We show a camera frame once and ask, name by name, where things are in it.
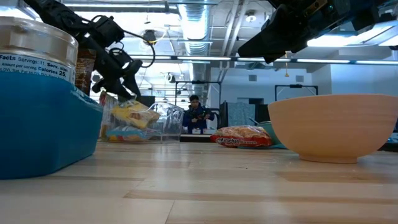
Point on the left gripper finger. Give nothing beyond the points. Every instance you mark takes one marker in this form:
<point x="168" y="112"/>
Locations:
<point x="134" y="84"/>
<point x="115" y="88"/>

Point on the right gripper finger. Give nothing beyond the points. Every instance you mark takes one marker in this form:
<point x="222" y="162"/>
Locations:
<point x="275" y="57"/>
<point x="276" y="34"/>

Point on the yellow chicken ramen packet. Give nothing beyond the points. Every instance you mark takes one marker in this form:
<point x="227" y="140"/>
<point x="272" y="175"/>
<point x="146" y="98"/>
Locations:
<point x="133" y="115"/>

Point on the black spoon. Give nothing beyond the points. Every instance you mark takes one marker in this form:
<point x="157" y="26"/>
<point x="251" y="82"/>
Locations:
<point x="253" y="120"/>

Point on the small teal plastic bin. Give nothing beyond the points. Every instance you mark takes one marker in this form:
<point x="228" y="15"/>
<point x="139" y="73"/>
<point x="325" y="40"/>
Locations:
<point x="275" y="133"/>

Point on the red ramen noodle packet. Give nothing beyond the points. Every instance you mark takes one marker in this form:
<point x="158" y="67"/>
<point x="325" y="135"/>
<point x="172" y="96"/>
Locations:
<point x="242" y="137"/>

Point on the orange bowl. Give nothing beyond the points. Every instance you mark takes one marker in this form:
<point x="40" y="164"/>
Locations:
<point x="335" y="124"/>

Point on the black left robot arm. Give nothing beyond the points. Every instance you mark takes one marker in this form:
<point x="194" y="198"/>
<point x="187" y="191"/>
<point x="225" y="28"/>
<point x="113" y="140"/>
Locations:
<point x="62" y="15"/>

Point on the round white ceiling fixture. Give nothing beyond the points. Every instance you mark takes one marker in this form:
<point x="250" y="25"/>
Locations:
<point x="250" y="17"/>

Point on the clear plastic container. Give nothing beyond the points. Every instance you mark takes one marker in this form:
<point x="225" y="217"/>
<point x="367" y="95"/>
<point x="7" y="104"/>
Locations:
<point x="171" y="121"/>

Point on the grey blue partition panel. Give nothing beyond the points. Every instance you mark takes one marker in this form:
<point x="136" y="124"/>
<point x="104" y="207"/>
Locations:
<point x="241" y="113"/>

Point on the person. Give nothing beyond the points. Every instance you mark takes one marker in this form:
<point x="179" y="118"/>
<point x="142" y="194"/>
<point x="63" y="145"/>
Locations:
<point x="196" y="119"/>

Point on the black standing monitor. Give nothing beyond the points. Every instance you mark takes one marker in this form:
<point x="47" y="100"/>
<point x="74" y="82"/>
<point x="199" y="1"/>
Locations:
<point x="223" y="113"/>

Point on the dark teal plastic tray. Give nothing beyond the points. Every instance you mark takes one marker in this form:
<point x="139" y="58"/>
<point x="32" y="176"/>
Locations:
<point x="46" y="124"/>

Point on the black metal rack frame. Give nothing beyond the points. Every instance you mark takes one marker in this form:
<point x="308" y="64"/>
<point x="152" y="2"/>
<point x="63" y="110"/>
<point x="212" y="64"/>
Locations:
<point x="295" y="85"/>

